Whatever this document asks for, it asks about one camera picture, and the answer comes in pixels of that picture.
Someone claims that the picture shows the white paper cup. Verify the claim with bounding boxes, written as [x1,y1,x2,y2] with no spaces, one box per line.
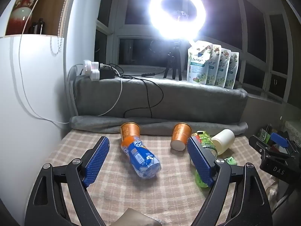
[211,129,236,156]

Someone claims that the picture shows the orange paper cup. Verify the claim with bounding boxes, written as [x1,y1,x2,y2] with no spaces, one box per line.
[170,122,191,151]
[120,122,141,144]

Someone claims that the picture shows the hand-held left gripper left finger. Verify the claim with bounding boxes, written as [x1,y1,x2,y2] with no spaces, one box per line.
[25,136,110,226]

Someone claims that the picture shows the white power strip with plugs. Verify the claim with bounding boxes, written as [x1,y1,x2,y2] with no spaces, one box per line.
[81,60,107,82]

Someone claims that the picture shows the black power adapter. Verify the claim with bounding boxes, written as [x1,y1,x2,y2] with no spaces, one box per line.
[99,69,118,80]

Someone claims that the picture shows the white bead cord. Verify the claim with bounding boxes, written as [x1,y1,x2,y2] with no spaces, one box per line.
[50,0,65,55]

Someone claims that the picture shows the dark bottles on shelf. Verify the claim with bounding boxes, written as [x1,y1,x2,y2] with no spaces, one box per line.
[28,18,46,35]

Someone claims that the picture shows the black tripod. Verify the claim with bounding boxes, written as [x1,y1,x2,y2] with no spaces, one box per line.
[163,39,183,81]

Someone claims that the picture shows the crumpled white plastic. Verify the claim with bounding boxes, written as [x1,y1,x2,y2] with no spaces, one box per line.
[267,181,281,199]

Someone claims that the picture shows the white cable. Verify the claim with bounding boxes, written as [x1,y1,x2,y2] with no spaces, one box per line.
[18,0,123,125]

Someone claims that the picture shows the brown paper piece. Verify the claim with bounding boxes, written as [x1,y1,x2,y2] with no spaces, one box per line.
[113,208,163,226]

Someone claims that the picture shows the green label plastic bottle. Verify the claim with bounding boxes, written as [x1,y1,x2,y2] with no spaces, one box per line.
[190,132,218,188]

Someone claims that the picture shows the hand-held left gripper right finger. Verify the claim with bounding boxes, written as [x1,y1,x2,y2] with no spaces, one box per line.
[187,136,274,226]

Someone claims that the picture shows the blue label plastic bottle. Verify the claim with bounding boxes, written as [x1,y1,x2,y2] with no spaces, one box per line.
[121,135,162,180]

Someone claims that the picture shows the grey folded blanket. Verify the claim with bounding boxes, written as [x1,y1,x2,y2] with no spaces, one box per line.
[69,75,249,137]

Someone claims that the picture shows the black cable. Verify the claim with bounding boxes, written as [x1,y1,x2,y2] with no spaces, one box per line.
[101,63,166,118]

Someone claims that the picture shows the ring light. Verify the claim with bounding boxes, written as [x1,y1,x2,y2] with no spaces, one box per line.
[148,0,207,41]

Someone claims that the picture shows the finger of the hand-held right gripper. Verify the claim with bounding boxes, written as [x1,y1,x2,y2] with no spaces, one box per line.
[249,135,293,161]
[269,132,297,158]

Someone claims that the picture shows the window frame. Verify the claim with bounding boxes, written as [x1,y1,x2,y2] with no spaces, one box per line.
[94,0,297,104]

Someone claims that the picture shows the green label box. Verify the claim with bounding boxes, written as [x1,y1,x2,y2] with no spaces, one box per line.
[259,128,271,144]

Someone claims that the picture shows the red white vase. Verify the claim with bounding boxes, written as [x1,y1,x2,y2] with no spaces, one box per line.
[5,0,43,36]

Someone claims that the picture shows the white cabinet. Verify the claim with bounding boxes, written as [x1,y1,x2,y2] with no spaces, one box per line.
[0,0,81,184]

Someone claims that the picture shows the beige plaid blanket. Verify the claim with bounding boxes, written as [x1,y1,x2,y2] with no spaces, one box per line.
[24,132,279,226]

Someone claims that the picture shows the white green food pouch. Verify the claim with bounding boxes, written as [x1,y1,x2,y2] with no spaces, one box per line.
[206,45,223,85]
[216,48,232,87]
[224,51,240,89]
[186,40,213,84]

